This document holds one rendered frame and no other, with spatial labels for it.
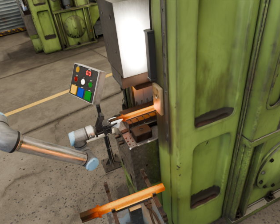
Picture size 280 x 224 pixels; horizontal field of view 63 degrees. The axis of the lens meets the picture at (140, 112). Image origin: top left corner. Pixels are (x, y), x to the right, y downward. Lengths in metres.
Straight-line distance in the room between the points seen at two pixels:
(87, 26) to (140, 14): 5.24
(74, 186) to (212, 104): 1.77
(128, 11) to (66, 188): 1.94
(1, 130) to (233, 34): 1.21
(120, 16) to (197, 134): 0.74
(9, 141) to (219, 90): 1.10
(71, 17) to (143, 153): 5.17
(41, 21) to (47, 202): 4.67
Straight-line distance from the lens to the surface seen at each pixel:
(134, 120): 1.60
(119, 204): 1.19
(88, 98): 1.95
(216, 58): 1.23
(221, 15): 1.17
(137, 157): 1.59
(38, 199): 2.69
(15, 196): 2.85
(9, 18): 9.38
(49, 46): 6.45
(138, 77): 1.43
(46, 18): 6.37
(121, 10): 1.23
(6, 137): 1.28
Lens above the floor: 1.96
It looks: 35 degrees down
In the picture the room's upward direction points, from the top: 7 degrees counter-clockwise
